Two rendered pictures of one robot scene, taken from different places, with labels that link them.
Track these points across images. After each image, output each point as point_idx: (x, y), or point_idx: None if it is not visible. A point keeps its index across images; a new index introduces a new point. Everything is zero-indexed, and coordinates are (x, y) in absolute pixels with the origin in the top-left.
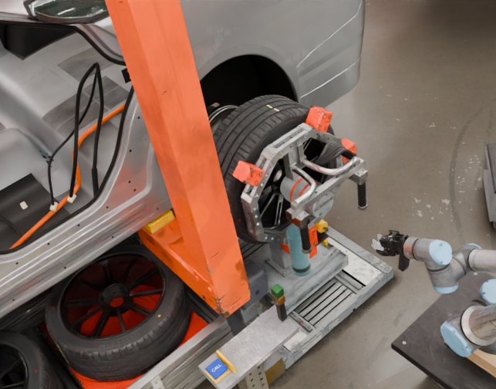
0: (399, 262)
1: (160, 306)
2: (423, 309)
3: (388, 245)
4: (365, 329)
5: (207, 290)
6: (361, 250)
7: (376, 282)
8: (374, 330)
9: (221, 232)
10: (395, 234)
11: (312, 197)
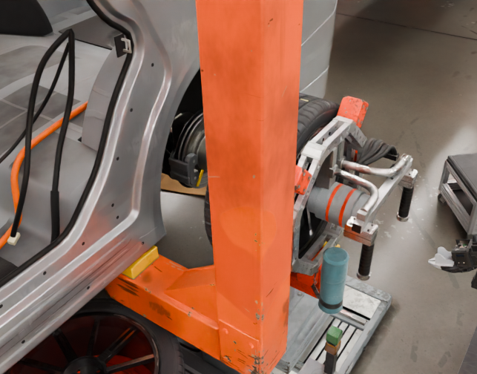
0: None
1: None
2: (436, 337)
3: (465, 258)
4: (383, 371)
5: (242, 347)
6: (349, 279)
7: (380, 313)
8: (394, 370)
9: (280, 259)
10: (470, 243)
11: (376, 204)
